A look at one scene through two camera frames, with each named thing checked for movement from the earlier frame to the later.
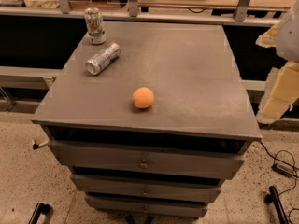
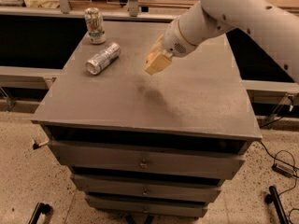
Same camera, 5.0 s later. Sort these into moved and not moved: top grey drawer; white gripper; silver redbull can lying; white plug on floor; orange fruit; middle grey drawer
Moved: orange fruit; white gripper
Not moved: white plug on floor; silver redbull can lying; top grey drawer; middle grey drawer
